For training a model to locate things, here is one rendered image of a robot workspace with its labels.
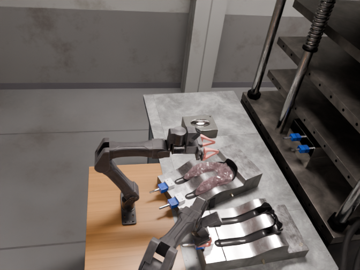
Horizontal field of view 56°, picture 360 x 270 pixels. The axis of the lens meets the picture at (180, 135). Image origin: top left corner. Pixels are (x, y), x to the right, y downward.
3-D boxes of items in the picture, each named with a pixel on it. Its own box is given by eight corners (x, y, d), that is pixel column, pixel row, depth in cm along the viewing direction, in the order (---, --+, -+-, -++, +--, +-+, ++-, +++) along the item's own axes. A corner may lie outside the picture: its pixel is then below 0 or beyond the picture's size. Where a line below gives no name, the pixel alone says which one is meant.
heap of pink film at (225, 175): (198, 199, 171) (200, 188, 166) (180, 174, 182) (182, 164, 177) (239, 182, 182) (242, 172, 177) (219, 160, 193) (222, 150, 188)
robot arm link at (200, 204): (192, 197, 141) (190, 187, 131) (211, 207, 138) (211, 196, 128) (179, 222, 136) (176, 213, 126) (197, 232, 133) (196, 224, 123)
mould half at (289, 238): (203, 274, 147) (208, 257, 139) (188, 223, 166) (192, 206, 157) (305, 256, 159) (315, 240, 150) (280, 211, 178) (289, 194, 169)
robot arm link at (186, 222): (185, 201, 129) (143, 247, 103) (205, 211, 126) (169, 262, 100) (177, 225, 134) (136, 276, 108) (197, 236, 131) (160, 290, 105)
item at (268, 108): (329, 244, 174) (334, 238, 170) (241, 98, 268) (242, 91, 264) (457, 223, 193) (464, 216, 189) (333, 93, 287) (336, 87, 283)
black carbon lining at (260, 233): (215, 250, 149) (218, 239, 142) (204, 220, 160) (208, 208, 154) (286, 239, 157) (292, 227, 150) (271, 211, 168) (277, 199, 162)
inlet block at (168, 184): (151, 199, 171) (151, 192, 168) (147, 192, 175) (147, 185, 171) (173, 190, 177) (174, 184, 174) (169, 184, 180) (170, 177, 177)
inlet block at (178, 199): (161, 215, 165) (162, 209, 161) (156, 208, 168) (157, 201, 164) (184, 205, 170) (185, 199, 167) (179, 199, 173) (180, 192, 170)
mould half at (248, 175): (180, 219, 168) (182, 205, 160) (156, 182, 184) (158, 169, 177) (257, 186, 189) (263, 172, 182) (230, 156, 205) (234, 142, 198)
